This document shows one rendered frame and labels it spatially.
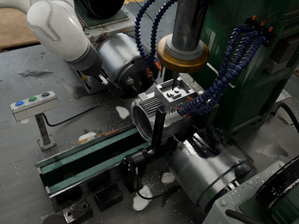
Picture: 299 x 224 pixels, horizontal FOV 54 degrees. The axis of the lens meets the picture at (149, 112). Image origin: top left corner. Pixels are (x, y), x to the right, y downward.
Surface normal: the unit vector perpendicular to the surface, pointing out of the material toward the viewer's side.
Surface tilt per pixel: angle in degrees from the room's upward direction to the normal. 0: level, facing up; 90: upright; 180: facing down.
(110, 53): 39
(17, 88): 0
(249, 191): 0
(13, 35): 0
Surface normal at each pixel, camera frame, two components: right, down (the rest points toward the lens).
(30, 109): 0.52, 0.35
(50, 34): 0.26, 0.73
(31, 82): 0.08, -0.66
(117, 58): -0.42, -0.33
